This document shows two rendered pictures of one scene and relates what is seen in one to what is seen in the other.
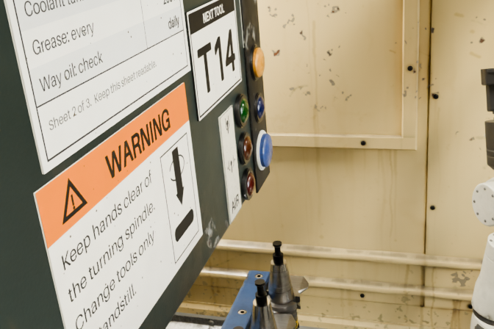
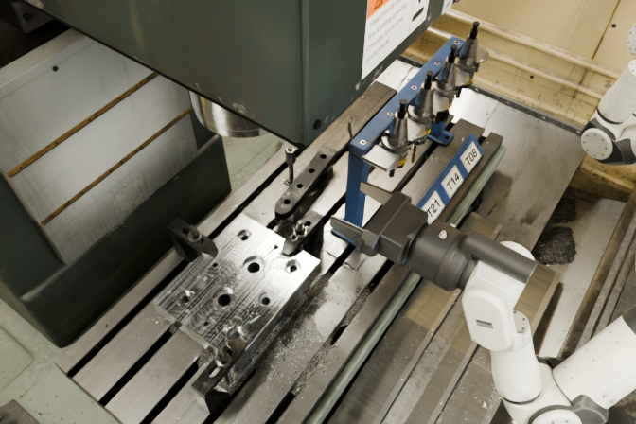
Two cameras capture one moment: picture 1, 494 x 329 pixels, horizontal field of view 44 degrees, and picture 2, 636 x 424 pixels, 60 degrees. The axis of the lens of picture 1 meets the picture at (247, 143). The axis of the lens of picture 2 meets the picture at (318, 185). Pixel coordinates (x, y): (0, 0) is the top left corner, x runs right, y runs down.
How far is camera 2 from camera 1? 0.37 m
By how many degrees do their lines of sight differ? 32
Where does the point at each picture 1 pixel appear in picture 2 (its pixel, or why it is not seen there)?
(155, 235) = (403, 17)
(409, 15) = not seen: outside the picture
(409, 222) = (590, 32)
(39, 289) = (361, 33)
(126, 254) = (390, 25)
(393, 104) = not seen: outside the picture
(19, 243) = (360, 16)
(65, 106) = not seen: outside the picture
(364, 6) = not seen: outside the picture
